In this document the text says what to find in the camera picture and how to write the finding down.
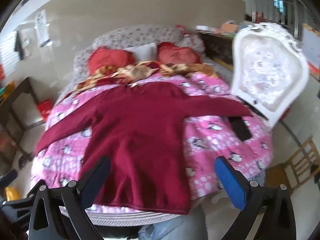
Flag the white ornate chair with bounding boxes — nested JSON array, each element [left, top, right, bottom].
[[229, 22, 310, 128]]

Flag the black phone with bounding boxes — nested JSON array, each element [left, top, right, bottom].
[[229, 116, 252, 142]]

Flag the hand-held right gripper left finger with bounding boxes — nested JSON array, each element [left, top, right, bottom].
[[26, 156, 112, 240]]

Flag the dark wooden cabinet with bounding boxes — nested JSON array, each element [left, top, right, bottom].
[[199, 31, 237, 67]]

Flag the red bag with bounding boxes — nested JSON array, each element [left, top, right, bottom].
[[36, 99, 54, 122]]

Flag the wall calendar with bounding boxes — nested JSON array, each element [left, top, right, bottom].
[[301, 23, 320, 72]]

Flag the golden floral blanket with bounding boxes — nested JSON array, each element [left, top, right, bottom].
[[74, 61, 220, 92]]

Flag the yellow bag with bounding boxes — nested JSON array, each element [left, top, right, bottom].
[[4, 186, 20, 202]]

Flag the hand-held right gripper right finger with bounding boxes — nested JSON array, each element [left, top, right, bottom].
[[215, 156, 304, 240]]

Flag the pink printed blanket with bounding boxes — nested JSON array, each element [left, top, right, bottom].
[[30, 71, 273, 220]]

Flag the dark red sweater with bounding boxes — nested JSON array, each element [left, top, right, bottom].
[[34, 82, 253, 216]]

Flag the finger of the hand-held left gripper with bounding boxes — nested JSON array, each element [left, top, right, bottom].
[[0, 192, 34, 230], [0, 169, 18, 188]]

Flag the wooden chair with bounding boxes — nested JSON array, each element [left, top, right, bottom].
[[265, 137, 320, 194]]

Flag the white wall paper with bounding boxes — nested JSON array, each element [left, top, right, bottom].
[[34, 9, 50, 44]]

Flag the white pillow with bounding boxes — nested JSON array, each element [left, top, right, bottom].
[[124, 42, 157, 63]]

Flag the window blinds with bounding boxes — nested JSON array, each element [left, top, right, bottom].
[[0, 29, 22, 78]]

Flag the red heart pillow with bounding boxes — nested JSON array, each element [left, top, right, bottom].
[[156, 42, 202, 64], [88, 46, 136, 74]]

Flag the dark wooden table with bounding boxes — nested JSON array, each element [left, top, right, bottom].
[[0, 77, 47, 164]]

